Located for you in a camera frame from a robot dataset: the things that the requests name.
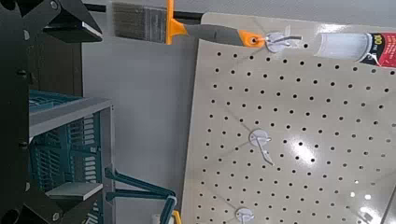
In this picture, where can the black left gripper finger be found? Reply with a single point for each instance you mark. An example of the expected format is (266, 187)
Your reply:
(74, 194)
(79, 25)

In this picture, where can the teal grey folding crate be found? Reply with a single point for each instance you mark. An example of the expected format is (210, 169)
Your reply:
(68, 140)

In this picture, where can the grey partition panel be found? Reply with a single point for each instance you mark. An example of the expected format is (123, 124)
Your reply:
(146, 102)

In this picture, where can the grey yellow paint brush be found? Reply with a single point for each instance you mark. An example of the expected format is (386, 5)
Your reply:
(211, 32)

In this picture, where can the white pegboard hook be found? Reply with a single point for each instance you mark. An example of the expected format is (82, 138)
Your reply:
(244, 215)
(275, 42)
(260, 138)

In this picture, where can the beige perforated pegboard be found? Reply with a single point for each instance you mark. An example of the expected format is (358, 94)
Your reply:
(295, 124)

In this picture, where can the red white sealant tube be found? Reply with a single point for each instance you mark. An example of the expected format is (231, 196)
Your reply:
(345, 46)

